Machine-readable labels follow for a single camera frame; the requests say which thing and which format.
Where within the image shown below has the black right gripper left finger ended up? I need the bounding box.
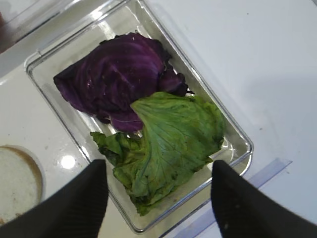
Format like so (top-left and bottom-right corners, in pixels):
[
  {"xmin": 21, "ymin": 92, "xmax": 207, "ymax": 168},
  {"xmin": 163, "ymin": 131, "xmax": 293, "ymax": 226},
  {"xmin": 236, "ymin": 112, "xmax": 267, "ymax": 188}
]
[{"xmin": 0, "ymin": 159, "xmax": 109, "ymax": 238}]

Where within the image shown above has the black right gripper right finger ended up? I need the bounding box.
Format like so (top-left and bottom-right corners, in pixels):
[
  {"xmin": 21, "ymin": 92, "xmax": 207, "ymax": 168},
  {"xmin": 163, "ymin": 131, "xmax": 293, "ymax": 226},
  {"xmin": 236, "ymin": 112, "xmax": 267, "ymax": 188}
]
[{"xmin": 211, "ymin": 160, "xmax": 317, "ymax": 238}]

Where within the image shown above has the green lettuce leaf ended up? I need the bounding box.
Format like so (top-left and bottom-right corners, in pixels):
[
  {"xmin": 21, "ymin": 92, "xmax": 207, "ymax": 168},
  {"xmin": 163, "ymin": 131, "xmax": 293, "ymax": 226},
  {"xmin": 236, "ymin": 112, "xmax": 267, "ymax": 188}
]
[{"xmin": 91, "ymin": 92, "xmax": 225, "ymax": 216}]

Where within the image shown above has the bun bottom slice on tray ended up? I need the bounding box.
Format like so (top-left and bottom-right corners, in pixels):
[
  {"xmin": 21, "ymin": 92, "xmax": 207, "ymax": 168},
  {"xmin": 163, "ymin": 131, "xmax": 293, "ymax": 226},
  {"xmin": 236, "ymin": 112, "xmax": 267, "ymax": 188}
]
[{"xmin": 0, "ymin": 146, "xmax": 43, "ymax": 225}]

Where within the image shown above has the clear plastic vegetable box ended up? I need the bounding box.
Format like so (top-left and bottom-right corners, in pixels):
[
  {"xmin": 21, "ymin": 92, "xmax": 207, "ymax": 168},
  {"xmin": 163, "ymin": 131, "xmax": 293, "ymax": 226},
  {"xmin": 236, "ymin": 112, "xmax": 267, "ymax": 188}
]
[{"xmin": 26, "ymin": 0, "xmax": 252, "ymax": 234}]

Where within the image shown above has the purple cabbage leaf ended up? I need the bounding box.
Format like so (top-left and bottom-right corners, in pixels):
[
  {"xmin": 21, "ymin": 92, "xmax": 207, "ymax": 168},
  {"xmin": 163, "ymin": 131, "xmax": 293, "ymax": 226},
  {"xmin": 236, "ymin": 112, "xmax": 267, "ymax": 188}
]
[{"xmin": 53, "ymin": 33, "xmax": 188, "ymax": 132}]

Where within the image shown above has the clear right inner rail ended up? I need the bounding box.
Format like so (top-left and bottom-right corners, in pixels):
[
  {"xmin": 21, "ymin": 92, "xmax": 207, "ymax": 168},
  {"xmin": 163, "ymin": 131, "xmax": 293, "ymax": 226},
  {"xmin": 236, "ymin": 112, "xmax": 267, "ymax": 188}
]
[{"xmin": 161, "ymin": 158, "xmax": 292, "ymax": 238}]

